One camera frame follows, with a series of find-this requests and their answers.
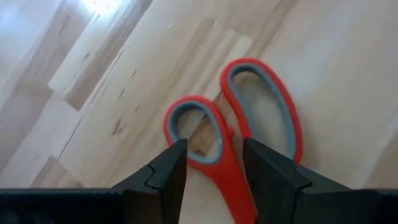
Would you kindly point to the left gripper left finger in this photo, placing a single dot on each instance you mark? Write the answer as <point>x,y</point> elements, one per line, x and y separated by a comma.
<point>164,186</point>

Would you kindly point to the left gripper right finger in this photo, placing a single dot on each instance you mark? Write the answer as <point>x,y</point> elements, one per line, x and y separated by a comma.
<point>280,186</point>

